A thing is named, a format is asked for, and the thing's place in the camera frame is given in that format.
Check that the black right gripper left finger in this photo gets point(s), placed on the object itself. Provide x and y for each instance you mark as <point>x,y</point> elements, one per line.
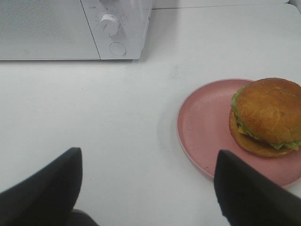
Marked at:
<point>47,197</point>

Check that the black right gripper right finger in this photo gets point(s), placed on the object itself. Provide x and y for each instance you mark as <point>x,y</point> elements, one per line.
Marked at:
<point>247,198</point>

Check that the burger with lettuce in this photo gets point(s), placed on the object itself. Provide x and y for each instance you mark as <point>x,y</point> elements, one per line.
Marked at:
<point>265,117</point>

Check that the pink round plate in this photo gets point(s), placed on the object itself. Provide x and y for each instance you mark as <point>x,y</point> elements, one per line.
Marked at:
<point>203,129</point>

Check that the round microwave door button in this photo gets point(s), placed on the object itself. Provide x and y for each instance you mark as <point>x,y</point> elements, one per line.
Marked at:
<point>117,49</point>

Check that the white microwave oven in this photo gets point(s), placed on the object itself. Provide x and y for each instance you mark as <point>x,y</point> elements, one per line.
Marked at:
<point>134,16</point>

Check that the white microwave door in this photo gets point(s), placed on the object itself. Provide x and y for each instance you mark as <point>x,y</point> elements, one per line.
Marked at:
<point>45,30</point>

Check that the white lower microwave knob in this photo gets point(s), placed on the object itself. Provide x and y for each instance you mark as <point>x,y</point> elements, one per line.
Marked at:
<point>110,24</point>

